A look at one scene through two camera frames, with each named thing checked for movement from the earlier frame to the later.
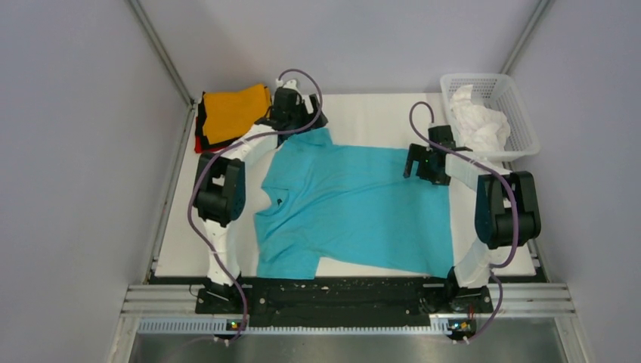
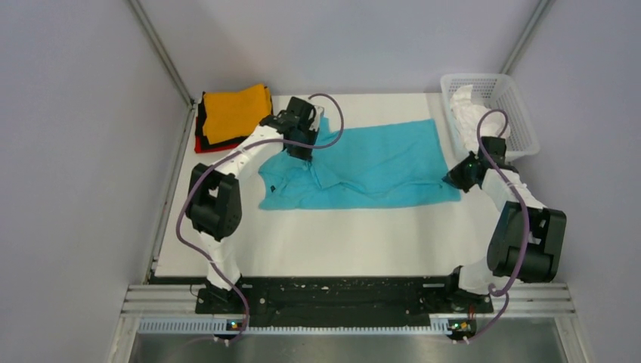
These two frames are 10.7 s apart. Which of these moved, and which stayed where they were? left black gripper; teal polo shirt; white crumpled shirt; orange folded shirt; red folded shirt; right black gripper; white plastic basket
Moved: right black gripper; teal polo shirt; left black gripper
Stayed: white crumpled shirt; red folded shirt; white plastic basket; orange folded shirt
